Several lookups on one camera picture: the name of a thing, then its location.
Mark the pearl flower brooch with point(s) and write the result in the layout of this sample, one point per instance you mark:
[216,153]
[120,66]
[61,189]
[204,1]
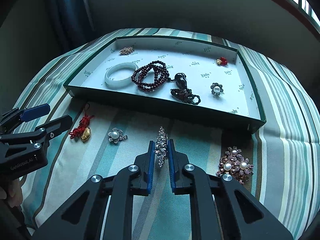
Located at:
[115,135]

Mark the gold filigree brooch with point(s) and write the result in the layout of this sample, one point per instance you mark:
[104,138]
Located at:
[126,50]

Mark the large pearl cluster brooch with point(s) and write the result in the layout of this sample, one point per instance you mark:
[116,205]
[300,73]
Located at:
[227,166]

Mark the green shallow cardboard box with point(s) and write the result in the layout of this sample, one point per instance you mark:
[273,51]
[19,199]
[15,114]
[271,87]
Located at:
[180,62]

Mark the person's left hand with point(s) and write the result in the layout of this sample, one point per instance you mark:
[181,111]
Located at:
[11,192]

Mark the dark blue curtain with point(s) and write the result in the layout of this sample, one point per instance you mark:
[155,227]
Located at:
[67,10]

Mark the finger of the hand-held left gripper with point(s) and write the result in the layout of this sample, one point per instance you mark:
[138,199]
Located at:
[35,111]
[57,125]

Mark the long crystal brooch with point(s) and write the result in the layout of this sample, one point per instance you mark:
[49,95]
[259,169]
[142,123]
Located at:
[161,150]

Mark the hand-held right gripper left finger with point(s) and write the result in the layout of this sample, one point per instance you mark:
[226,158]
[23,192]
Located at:
[150,165]

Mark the white jade bangle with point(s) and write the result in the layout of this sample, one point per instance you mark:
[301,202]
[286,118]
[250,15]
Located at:
[117,85]

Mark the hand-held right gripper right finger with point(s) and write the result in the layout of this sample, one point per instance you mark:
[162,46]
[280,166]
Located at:
[171,165]

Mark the small red gold charm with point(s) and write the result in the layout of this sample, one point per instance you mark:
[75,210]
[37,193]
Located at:
[222,60]

